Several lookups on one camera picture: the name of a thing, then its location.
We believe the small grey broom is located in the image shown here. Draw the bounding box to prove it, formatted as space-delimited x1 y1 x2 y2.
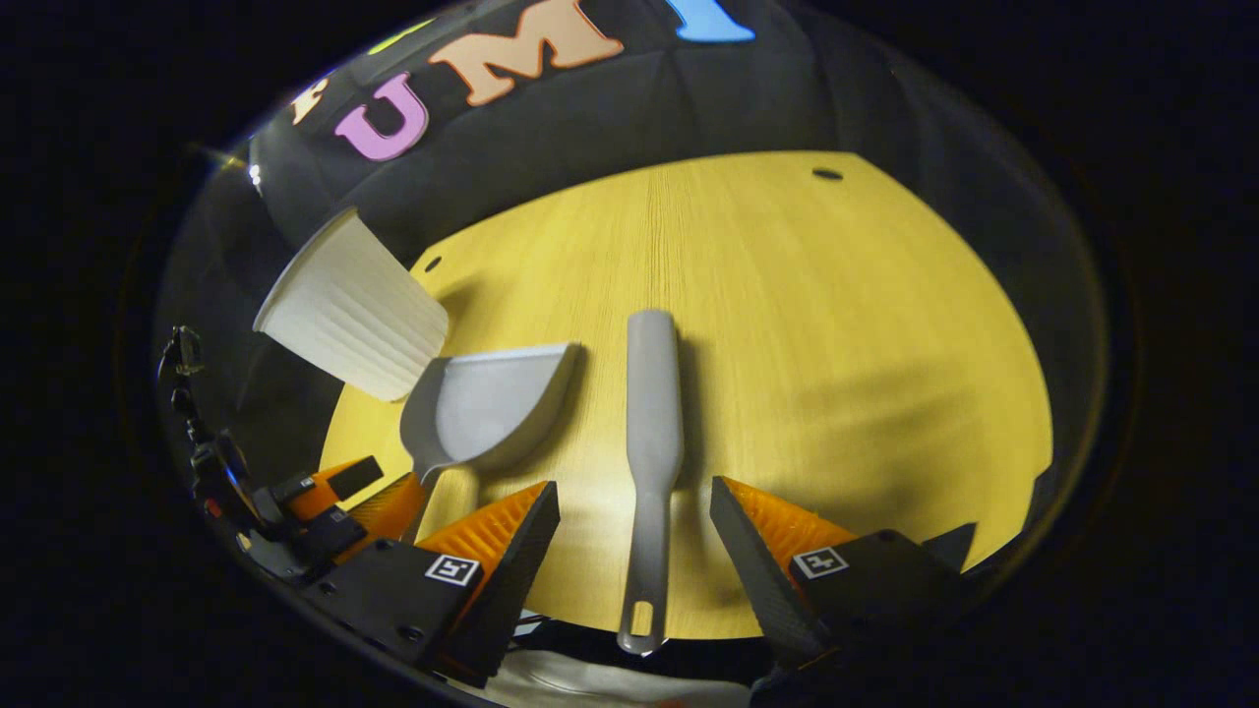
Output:
618 310 685 657

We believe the white garbage bin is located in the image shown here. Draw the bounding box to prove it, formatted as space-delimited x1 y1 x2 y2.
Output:
253 206 450 402

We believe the person's white clothing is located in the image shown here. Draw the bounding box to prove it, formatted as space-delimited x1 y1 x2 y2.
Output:
492 644 763 708

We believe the grey dustpan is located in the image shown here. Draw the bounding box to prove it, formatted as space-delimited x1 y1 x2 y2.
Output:
399 341 581 493

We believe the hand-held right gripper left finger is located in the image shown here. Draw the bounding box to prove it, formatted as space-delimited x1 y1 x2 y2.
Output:
300 480 562 689

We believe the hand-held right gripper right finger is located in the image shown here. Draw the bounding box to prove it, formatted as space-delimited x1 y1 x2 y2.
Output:
710 476 980 679

